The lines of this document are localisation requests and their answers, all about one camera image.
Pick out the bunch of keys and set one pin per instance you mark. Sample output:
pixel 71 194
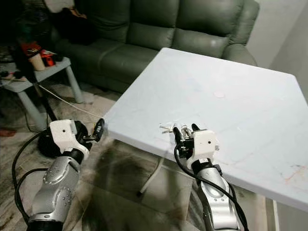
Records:
pixel 168 128

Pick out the red slipper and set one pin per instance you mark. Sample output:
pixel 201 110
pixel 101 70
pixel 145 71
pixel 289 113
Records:
pixel 7 133

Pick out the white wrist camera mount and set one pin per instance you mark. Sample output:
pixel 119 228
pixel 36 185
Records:
pixel 65 134
pixel 205 143

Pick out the grey side table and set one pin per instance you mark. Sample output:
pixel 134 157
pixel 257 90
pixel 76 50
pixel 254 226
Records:
pixel 24 85

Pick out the small black round object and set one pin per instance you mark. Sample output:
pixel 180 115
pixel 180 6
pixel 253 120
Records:
pixel 58 57

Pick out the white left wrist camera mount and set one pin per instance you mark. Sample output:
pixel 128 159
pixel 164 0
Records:
pixel 65 134

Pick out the red box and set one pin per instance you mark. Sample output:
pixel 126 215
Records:
pixel 30 48

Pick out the black standing fan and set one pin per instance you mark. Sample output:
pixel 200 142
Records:
pixel 45 144

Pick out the beige cup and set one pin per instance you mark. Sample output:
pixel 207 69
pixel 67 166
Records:
pixel 38 62

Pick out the white power strip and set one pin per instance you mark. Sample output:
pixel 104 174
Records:
pixel 13 74

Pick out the black bag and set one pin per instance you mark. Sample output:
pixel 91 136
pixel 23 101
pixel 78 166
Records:
pixel 72 29

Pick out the white folding table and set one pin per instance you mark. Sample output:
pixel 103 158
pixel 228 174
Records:
pixel 221 72

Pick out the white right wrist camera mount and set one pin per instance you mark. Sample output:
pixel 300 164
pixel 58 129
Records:
pixel 205 143

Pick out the green leather sofa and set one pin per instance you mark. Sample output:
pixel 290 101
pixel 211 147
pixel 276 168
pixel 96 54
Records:
pixel 149 33

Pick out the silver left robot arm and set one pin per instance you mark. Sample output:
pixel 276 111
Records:
pixel 57 187

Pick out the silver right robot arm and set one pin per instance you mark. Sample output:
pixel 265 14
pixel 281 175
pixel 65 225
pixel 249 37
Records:
pixel 216 197

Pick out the white table leg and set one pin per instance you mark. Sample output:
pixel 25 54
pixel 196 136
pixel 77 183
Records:
pixel 153 174
pixel 273 216

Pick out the orange small container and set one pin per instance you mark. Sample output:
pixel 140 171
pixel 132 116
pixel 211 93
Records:
pixel 48 58

